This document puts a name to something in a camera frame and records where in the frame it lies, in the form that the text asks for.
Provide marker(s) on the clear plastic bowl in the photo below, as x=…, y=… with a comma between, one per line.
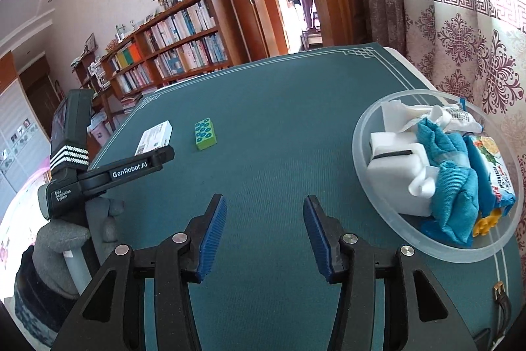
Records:
x=411, y=229

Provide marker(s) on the person's left hand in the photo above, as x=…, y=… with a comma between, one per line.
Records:
x=61, y=236

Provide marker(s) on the pink plastic bin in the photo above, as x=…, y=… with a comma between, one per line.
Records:
x=99, y=131

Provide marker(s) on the large wooden bookshelf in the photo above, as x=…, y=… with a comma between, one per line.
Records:
x=164, y=59

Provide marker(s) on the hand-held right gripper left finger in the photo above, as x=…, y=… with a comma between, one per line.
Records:
x=213, y=236

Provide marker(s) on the blue cracker packet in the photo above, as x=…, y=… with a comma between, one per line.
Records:
x=489, y=174

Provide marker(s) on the small wooden shelf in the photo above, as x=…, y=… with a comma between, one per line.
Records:
x=92, y=79

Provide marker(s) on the white patterned curtain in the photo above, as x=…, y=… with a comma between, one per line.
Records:
x=472, y=38

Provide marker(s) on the orange and yellow building block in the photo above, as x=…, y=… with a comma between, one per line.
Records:
x=485, y=225

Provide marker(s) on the green building block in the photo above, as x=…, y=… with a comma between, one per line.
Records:
x=205, y=134

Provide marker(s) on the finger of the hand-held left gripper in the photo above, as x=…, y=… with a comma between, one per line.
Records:
x=127, y=170

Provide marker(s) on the small white box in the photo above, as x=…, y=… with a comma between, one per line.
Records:
x=154, y=135

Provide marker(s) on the teal fabric pouch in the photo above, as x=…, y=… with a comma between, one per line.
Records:
x=448, y=186

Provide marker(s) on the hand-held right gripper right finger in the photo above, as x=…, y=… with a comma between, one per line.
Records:
x=318, y=240

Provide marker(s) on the rows of books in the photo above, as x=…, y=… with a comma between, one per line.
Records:
x=181, y=32

